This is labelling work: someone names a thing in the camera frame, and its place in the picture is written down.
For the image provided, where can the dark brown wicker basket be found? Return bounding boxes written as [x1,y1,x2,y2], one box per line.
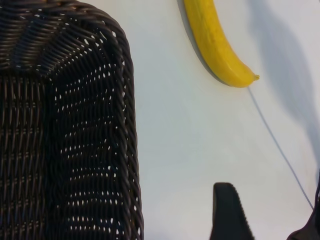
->
[0,0,145,240]

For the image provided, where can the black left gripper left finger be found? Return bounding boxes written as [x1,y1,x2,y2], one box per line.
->
[209,182,256,240]

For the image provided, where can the yellow banana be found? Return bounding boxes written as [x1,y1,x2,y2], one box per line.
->
[183,0,261,89]

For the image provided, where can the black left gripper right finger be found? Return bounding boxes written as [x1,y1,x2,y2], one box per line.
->
[287,169,320,240]

